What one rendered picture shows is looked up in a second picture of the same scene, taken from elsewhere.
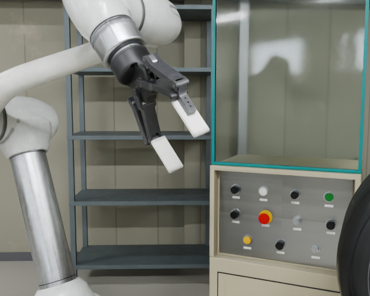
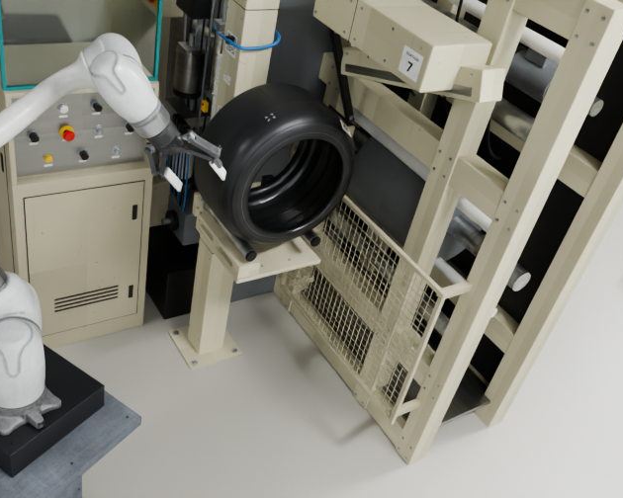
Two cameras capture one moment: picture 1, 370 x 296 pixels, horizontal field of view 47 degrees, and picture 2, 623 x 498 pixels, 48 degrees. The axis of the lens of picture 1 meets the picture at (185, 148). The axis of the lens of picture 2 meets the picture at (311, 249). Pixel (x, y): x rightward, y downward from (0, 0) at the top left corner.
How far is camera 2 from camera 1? 1.55 m
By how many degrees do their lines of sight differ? 65
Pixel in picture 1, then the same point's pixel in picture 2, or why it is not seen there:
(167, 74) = (209, 148)
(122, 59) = (167, 136)
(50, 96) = not seen: outside the picture
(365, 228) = (242, 171)
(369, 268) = (243, 193)
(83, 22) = (136, 114)
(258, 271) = (67, 185)
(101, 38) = (152, 124)
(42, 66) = (25, 119)
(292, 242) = (93, 149)
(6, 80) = not seen: outside the picture
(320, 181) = not seen: hidden behind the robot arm
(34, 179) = not seen: outside the picture
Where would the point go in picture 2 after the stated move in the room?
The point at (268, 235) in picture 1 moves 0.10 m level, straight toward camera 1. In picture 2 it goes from (69, 148) to (83, 160)
